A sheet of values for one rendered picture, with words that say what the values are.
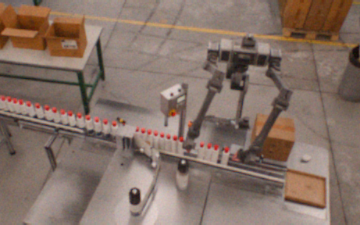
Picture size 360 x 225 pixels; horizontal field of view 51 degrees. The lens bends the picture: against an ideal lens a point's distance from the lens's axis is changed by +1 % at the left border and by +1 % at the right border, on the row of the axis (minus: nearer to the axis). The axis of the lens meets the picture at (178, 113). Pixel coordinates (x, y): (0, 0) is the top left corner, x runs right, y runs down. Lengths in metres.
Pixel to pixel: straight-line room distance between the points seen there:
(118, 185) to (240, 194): 0.93
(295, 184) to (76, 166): 1.74
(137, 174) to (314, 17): 3.99
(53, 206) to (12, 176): 1.38
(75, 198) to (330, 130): 3.11
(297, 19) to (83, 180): 4.14
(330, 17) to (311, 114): 1.75
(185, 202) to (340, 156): 2.31
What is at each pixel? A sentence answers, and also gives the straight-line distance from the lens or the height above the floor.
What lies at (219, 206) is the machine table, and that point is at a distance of 2.90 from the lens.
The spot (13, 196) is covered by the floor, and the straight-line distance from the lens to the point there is 4.13.
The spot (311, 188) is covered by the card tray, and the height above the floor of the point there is 0.83.
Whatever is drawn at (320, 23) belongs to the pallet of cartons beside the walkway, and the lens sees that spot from 6.14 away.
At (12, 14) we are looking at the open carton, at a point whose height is 1.06.
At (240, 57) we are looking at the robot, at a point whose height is 1.49.
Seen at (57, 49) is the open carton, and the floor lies 0.87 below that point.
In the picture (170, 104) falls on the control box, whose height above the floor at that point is 1.43.
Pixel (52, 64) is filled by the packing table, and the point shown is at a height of 0.78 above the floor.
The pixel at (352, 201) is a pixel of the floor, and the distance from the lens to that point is 4.31.
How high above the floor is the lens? 3.32
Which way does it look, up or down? 46 degrees down
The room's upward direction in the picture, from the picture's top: 3 degrees clockwise
